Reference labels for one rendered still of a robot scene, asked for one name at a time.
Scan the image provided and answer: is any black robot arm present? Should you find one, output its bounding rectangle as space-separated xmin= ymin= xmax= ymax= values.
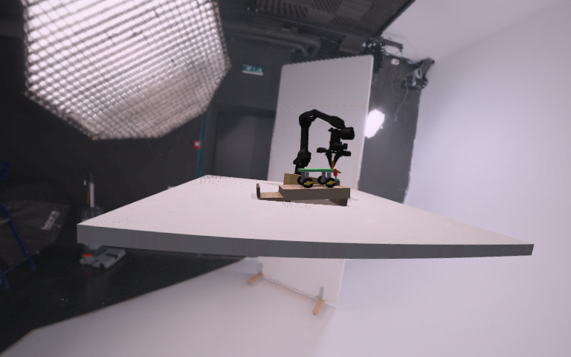
xmin=293 ymin=109 xmax=355 ymax=175

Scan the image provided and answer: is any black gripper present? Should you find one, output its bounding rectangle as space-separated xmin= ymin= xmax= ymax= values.
xmin=317 ymin=139 xmax=351 ymax=167

